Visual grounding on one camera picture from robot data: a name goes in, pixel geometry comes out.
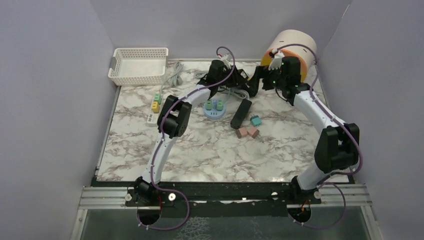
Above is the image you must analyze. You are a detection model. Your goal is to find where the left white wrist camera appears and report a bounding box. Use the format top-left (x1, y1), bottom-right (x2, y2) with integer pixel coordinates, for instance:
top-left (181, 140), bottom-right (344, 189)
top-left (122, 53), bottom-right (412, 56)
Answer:
top-left (219, 53), bottom-right (232, 70)

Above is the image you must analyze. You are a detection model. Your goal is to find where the round cream drawer cabinet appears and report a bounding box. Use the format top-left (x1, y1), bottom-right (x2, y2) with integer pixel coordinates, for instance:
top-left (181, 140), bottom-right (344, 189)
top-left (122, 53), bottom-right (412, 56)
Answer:
top-left (260, 29), bottom-right (317, 83)

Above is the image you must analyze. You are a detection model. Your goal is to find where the bundled grey power cable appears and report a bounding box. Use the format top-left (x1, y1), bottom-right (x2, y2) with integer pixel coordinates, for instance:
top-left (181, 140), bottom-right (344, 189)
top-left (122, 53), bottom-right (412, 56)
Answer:
top-left (160, 61), bottom-right (185, 97)

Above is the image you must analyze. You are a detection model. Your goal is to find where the pink plug adapter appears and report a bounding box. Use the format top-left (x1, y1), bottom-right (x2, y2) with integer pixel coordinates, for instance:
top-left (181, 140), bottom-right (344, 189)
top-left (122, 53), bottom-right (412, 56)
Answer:
top-left (247, 126), bottom-right (260, 139)
top-left (236, 127), bottom-right (248, 139)

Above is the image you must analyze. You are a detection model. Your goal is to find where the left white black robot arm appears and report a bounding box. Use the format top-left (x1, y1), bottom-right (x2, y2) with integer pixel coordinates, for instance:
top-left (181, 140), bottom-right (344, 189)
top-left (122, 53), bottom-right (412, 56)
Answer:
top-left (133, 63), bottom-right (236, 206)

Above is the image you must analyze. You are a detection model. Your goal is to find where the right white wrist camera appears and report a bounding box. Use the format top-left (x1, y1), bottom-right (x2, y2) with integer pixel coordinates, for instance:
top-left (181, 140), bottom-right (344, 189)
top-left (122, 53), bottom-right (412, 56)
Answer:
top-left (268, 48), bottom-right (285, 71)

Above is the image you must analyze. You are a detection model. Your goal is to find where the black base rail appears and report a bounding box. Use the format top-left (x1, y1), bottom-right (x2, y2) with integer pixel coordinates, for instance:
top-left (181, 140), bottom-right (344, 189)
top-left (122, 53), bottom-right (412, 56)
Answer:
top-left (124, 181), bottom-right (322, 218)

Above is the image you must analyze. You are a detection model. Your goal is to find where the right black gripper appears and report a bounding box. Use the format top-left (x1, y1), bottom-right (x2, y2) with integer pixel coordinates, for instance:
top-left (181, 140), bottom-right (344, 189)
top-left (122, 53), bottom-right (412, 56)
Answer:
top-left (245, 63), bottom-right (285, 92)

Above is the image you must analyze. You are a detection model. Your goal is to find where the black power strip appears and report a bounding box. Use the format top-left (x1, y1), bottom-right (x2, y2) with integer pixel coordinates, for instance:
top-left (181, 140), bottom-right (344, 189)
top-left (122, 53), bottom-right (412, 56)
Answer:
top-left (230, 99), bottom-right (252, 130)
top-left (237, 69), bottom-right (250, 80)

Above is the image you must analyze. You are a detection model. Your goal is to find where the white plastic basket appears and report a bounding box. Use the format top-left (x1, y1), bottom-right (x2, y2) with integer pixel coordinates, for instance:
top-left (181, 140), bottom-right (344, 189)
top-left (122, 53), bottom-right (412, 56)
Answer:
top-left (107, 47), bottom-right (169, 86)

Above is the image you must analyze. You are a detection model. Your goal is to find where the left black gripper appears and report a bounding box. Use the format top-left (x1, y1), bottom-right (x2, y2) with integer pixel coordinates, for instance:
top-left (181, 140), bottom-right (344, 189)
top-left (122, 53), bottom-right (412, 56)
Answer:
top-left (214, 64), bottom-right (245, 88)

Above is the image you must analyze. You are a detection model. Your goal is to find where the teal plug adapter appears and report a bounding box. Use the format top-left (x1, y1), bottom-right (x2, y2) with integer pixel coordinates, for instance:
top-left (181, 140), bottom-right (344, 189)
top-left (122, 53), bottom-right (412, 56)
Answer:
top-left (250, 115), bottom-right (262, 127)

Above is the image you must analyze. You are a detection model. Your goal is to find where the white power strip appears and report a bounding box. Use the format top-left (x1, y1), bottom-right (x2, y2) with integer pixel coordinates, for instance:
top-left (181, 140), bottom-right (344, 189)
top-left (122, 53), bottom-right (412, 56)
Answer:
top-left (146, 92), bottom-right (162, 126)

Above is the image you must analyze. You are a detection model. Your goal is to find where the round blue socket hub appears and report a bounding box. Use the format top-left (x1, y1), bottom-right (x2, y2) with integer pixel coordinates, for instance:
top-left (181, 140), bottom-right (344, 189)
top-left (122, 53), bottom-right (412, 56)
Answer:
top-left (203, 98), bottom-right (226, 120)

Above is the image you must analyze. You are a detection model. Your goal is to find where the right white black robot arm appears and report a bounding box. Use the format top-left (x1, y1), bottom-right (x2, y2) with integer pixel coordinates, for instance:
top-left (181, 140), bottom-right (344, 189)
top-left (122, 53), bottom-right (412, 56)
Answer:
top-left (248, 56), bottom-right (360, 204)

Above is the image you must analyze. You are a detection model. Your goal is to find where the green plug adapter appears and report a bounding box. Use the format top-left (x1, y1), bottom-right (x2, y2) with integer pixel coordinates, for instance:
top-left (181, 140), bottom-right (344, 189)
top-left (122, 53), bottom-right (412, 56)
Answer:
top-left (153, 93), bottom-right (162, 105)
top-left (215, 100), bottom-right (224, 111)
top-left (204, 100), bottom-right (213, 111)

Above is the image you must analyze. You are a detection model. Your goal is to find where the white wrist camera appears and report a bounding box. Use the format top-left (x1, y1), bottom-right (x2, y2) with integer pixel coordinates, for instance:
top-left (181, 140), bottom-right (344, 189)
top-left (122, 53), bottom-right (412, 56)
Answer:
top-left (219, 53), bottom-right (232, 70)
top-left (268, 48), bottom-right (285, 71)

